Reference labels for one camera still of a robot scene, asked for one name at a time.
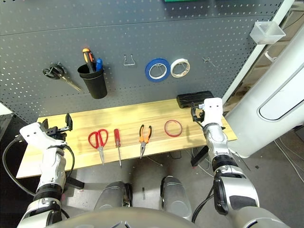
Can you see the metal peg hook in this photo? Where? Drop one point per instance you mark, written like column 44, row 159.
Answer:
column 209, row 61

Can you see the black plastic tool case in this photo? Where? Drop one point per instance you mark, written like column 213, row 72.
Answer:
column 193, row 99

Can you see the orange black needle-nose pliers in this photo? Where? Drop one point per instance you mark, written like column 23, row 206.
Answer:
column 142, row 140

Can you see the green board edge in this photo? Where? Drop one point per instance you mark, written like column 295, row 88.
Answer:
column 177, row 1

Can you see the short black floor tape strip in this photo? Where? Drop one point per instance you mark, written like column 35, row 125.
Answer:
column 143, row 193

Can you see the white tape roll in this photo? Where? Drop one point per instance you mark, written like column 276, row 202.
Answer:
column 172, row 70

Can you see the black table support bracket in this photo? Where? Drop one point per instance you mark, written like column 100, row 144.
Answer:
column 199, row 156
column 76, row 183

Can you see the silver left robot leg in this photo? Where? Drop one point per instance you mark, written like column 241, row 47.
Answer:
column 111, row 194

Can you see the blue tape roll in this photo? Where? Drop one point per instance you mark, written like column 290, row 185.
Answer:
column 147, row 71

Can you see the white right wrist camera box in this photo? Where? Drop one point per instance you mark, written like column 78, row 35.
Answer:
column 213, row 111

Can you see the large white rounded housing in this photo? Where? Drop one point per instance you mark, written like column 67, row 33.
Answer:
column 273, row 83

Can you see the grey metal pegboard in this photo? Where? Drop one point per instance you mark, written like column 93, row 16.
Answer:
column 142, row 28

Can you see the red tape roll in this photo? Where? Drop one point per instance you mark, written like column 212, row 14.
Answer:
column 166, row 133

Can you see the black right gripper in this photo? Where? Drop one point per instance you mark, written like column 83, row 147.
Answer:
column 200, row 116

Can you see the silver robot leg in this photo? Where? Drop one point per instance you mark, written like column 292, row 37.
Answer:
column 175, row 197
column 111, row 194

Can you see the silver right robot leg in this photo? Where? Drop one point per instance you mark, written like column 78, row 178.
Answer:
column 175, row 197

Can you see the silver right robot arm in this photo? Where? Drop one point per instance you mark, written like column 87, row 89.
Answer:
column 218, row 140

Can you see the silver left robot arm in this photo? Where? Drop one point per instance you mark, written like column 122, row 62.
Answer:
column 52, row 166

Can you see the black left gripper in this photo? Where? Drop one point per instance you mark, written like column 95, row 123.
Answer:
column 55, row 133

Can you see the grey robot torso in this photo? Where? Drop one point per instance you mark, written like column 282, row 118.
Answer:
column 123, row 217

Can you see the white plastic hook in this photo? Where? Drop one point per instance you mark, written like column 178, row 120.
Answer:
column 270, row 57

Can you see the white pegboard frame post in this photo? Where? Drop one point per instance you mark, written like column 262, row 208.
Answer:
column 251, row 59

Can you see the translucent plastic bin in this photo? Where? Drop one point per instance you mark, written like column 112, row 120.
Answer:
column 266, row 35

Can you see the black plastic cup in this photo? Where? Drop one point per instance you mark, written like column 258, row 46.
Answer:
column 95, row 85

